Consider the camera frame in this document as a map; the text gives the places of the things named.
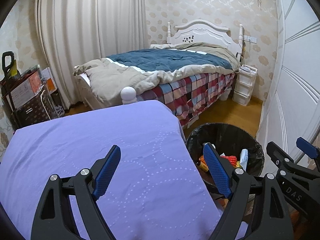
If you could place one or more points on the white pillow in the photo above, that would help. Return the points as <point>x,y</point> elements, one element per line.
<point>160,46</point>

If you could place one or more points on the white wardrobe door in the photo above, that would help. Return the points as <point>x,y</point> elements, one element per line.
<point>295,92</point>

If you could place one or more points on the red foam net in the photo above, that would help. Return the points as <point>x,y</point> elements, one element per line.
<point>231,159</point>

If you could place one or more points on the white and orange box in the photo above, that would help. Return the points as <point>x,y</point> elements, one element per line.
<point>48,80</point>

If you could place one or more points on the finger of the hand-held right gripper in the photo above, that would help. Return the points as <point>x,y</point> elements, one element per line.
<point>306,147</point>
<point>275,152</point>

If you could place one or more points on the bed with blue quilt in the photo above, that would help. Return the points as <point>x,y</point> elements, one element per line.
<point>202,33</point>

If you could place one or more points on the pale blue yarn ball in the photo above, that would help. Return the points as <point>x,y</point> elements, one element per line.
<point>244,156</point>

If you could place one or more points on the plaid bedsheet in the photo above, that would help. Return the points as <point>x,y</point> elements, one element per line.
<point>190,92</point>

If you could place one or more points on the blue and beige duvet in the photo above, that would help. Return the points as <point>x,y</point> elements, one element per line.
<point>162,60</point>

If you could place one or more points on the white plastic bucket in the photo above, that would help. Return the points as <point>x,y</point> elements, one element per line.
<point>225,95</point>

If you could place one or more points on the cardboard box with orange label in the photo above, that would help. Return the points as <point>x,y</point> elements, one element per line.
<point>22,87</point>

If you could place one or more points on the cream striped curtain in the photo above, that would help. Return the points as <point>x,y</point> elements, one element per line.
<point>87,30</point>

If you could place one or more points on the white plastic drawer unit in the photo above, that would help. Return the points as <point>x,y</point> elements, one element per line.
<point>243,87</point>

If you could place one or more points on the brown patterned suitcase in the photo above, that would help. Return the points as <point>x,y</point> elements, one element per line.
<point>32,111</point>

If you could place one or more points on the yellow foam net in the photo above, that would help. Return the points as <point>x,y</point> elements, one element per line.
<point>237,165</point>

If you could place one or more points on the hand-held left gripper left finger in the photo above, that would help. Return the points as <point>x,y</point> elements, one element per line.
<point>107,170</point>

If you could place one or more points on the black bin with bag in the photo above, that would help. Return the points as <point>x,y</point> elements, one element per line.
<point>225,135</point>

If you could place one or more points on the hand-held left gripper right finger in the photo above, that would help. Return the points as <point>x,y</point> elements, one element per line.
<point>216,172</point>

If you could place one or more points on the black hand trolley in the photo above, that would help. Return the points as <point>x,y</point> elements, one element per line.
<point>3,63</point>

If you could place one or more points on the white wall socket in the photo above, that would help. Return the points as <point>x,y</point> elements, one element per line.
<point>250,39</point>

